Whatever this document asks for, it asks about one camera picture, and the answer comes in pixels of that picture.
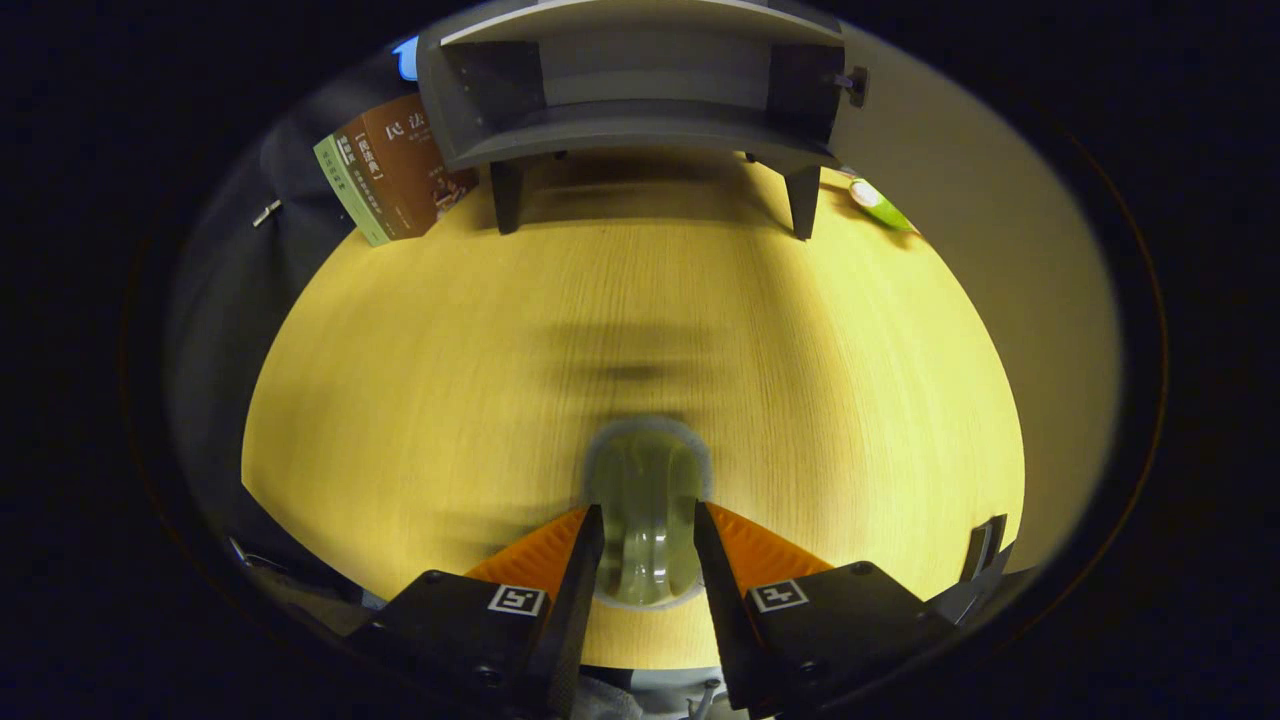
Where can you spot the white clothespin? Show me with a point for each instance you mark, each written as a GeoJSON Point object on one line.
{"type": "Point", "coordinates": [267, 213]}

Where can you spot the person's grey clothing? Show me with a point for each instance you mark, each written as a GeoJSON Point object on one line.
{"type": "Point", "coordinates": [650, 695]}

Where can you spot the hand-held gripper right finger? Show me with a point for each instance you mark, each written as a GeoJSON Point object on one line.
{"type": "Point", "coordinates": [730, 620]}

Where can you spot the brown book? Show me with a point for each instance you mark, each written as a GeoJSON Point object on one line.
{"type": "Point", "coordinates": [410, 165]}

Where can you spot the pale green ball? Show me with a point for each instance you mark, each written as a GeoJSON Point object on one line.
{"type": "Point", "coordinates": [648, 500]}

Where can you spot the black backdrop cloth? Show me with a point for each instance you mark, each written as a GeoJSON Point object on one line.
{"type": "Point", "coordinates": [230, 330]}

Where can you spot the black metal clamp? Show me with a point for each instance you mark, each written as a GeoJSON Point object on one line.
{"type": "Point", "coordinates": [985, 550]}

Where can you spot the green toy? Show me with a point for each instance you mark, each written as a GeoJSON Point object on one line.
{"type": "Point", "coordinates": [880, 205]}

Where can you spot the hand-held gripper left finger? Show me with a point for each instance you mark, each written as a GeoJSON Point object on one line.
{"type": "Point", "coordinates": [565, 620]}

